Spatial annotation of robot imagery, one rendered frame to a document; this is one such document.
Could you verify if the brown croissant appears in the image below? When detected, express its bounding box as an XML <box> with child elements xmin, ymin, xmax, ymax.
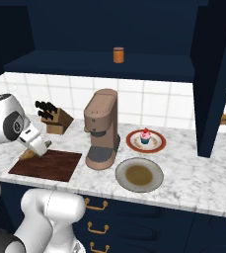
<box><xmin>18</xmin><ymin>148</ymin><xmax>37</xmax><ymax>162</ymax></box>

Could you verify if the orange jam jar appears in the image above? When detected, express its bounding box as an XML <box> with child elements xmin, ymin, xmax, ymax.
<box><xmin>113</xmin><ymin>46</ymin><xmax>125</xmax><ymax>64</ymax></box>

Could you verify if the brown coffee machine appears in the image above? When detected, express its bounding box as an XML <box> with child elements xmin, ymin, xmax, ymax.
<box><xmin>83</xmin><ymin>87</ymin><xmax>121</xmax><ymax>171</ymax></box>

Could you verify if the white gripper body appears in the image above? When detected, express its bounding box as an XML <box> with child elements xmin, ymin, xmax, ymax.
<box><xmin>18</xmin><ymin>130</ymin><xmax>50</xmax><ymax>157</ymax></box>

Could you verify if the dark blue drawer front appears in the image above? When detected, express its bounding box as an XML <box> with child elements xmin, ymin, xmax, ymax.
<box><xmin>72</xmin><ymin>237</ymin><xmax>188</xmax><ymax>253</ymax></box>
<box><xmin>79</xmin><ymin>194</ymin><xmax>197</xmax><ymax>225</ymax></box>
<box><xmin>74</xmin><ymin>215</ymin><xmax>193</xmax><ymax>246</ymax></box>

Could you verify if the dark wooden cutting board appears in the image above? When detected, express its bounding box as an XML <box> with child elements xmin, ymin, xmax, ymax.
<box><xmin>7</xmin><ymin>148</ymin><xmax>84</xmax><ymax>183</ymax></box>

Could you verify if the red rimmed plate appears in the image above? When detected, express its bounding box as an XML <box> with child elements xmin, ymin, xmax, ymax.
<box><xmin>125</xmin><ymin>128</ymin><xmax>168</xmax><ymax>155</ymax></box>

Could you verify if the wooden knife block with knives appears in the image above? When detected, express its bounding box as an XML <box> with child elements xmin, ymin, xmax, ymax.
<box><xmin>34</xmin><ymin>100</ymin><xmax>75</xmax><ymax>135</ymax></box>

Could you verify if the dark blue base cabinet door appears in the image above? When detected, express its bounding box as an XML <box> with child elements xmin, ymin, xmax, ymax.
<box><xmin>184</xmin><ymin>211</ymin><xmax>226</xmax><ymax>253</ymax></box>

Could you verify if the brass drawer handle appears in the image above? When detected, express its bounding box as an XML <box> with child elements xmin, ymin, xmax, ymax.
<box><xmin>84</xmin><ymin>197</ymin><xmax>110</xmax><ymax>211</ymax></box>
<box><xmin>87</xmin><ymin>220</ymin><xmax>111</xmax><ymax>235</ymax></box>
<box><xmin>89</xmin><ymin>241</ymin><xmax>111</xmax><ymax>253</ymax></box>

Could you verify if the pink cupcake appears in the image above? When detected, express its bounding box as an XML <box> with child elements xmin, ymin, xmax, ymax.
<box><xmin>139</xmin><ymin>126</ymin><xmax>152</xmax><ymax>145</ymax></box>

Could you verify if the dark blue open wall cabinet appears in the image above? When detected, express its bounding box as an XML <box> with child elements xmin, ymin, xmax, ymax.
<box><xmin>2</xmin><ymin>0</ymin><xmax>199</xmax><ymax>84</ymax></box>

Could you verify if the grey plate with brown centre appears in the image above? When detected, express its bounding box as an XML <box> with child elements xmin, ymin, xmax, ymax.
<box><xmin>114</xmin><ymin>156</ymin><xmax>165</xmax><ymax>194</ymax></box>

